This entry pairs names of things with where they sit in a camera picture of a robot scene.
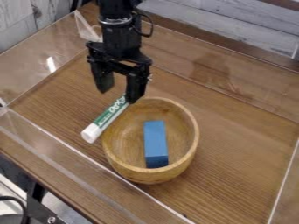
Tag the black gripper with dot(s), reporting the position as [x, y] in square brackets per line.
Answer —
[118, 55]

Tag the green Expo marker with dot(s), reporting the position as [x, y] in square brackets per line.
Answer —
[91, 133]

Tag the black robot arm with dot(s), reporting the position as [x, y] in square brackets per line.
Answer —
[119, 11]

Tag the brown wooden bowl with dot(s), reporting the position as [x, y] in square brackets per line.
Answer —
[123, 140]

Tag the blue rectangular block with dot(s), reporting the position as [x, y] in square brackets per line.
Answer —
[155, 144]

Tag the black metal stand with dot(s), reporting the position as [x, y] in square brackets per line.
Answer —
[47, 208]

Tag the clear acrylic corner bracket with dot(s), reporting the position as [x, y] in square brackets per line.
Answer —
[88, 32]

